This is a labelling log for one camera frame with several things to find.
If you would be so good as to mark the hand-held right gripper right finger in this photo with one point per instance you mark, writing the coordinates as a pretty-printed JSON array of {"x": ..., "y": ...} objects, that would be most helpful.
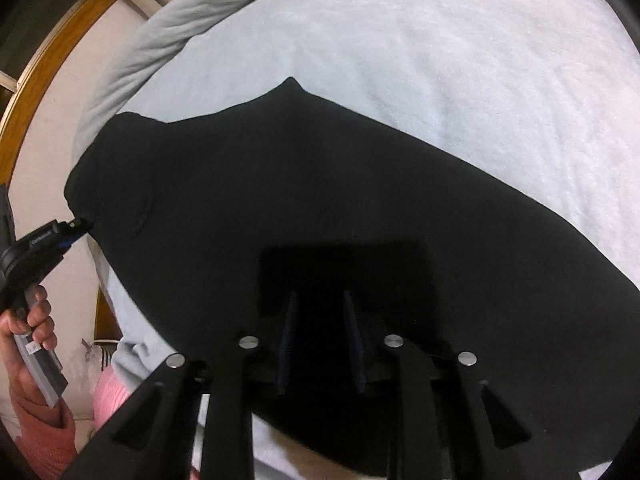
[{"x": 354, "y": 345}]

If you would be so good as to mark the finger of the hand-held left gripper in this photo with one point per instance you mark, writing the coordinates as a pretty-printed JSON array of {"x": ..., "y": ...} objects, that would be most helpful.
[
  {"x": 70, "y": 242},
  {"x": 81, "y": 221}
]

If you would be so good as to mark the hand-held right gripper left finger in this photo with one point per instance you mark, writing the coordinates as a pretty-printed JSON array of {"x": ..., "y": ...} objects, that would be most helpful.
[{"x": 288, "y": 345}]

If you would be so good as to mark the black pants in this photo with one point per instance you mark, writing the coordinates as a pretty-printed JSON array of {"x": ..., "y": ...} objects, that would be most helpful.
[{"x": 325, "y": 185}]

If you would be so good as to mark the person's left forearm pink sleeve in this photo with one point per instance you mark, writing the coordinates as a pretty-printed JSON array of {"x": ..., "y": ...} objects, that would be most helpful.
[{"x": 42, "y": 440}]

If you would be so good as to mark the person's left hand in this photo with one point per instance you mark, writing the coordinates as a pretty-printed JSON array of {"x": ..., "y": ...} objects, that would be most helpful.
[{"x": 20, "y": 375}]

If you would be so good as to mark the white striped cloth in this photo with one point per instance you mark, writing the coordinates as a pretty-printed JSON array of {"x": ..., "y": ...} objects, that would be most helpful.
[{"x": 100, "y": 355}]

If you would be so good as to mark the pink knit clothing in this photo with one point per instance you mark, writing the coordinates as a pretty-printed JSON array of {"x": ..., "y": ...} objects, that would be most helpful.
[{"x": 112, "y": 397}]

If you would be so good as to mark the grey quilt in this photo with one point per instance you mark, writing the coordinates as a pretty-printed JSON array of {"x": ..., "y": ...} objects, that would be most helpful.
[{"x": 150, "y": 45}]

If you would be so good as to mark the light blue fleece blanket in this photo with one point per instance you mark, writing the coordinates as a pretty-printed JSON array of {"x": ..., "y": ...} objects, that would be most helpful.
[{"x": 450, "y": 85}]

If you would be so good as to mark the wooden bed frame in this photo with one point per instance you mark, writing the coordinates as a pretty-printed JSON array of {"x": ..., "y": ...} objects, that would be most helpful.
[{"x": 55, "y": 55}]

